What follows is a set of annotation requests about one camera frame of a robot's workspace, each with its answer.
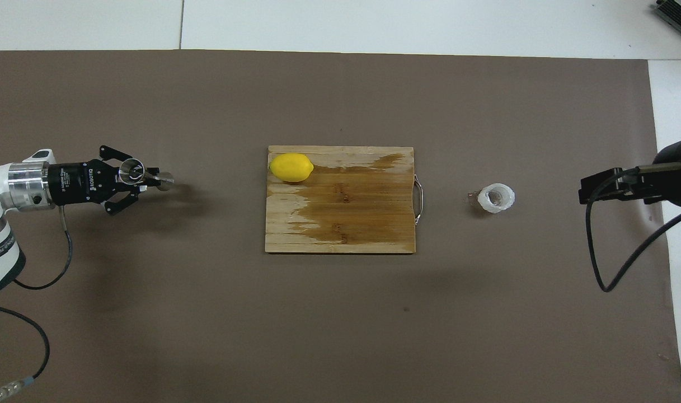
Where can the steel double jigger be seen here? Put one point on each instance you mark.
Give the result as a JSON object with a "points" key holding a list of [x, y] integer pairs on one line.
{"points": [[132, 170]]}

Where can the yellow lemon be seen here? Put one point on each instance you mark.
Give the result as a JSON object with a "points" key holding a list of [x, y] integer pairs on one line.
{"points": [[290, 168]]}

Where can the brown table mat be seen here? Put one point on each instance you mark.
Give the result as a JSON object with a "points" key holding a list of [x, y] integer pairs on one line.
{"points": [[262, 313]]}

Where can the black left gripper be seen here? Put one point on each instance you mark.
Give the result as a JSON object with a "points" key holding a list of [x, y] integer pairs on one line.
{"points": [[83, 182]]}

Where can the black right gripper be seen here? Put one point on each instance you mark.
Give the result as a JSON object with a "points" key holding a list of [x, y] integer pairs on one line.
{"points": [[673, 173]]}

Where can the small clear water puddle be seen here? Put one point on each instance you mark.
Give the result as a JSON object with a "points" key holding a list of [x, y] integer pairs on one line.
{"points": [[473, 199]]}

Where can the wooden cutting board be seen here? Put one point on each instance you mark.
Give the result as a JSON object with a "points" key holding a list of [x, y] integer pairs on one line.
{"points": [[346, 224]]}

